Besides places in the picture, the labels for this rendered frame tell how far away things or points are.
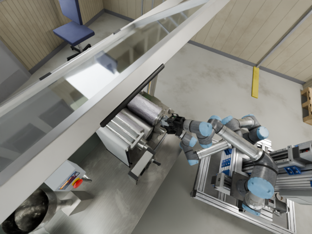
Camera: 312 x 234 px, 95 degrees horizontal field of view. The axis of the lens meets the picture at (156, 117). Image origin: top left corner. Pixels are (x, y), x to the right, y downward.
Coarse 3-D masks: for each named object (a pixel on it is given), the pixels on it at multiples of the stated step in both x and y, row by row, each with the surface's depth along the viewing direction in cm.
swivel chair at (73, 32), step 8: (64, 0) 223; (72, 0) 213; (64, 8) 234; (72, 8) 224; (72, 16) 235; (80, 16) 230; (72, 24) 249; (80, 24) 238; (56, 32) 235; (64, 32) 236; (72, 32) 239; (80, 32) 241; (88, 32) 244; (72, 40) 230; (80, 40) 236; (72, 48) 284; (80, 48) 269; (72, 56) 272
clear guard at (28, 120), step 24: (144, 24) 67; (168, 24) 45; (120, 48) 47; (144, 48) 34; (72, 72) 49; (96, 72) 36; (120, 72) 28; (48, 96) 38; (72, 96) 29; (0, 120) 39; (24, 120) 30; (48, 120) 25; (0, 144) 25; (24, 144) 21; (0, 168) 19
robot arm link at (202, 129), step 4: (192, 120) 84; (192, 124) 82; (196, 124) 80; (200, 124) 78; (204, 124) 77; (208, 124) 77; (192, 128) 81; (196, 128) 79; (200, 128) 78; (204, 128) 76; (208, 128) 76; (192, 132) 84; (196, 132) 81; (200, 132) 78; (204, 132) 77; (208, 132) 77; (200, 136) 81; (204, 136) 81
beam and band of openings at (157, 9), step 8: (168, 0) 101; (176, 0) 102; (184, 0) 105; (160, 8) 94; (144, 16) 88; (128, 24) 82; (64, 64) 63; (48, 72) 58; (40, 80) 56; (0, 104) 51
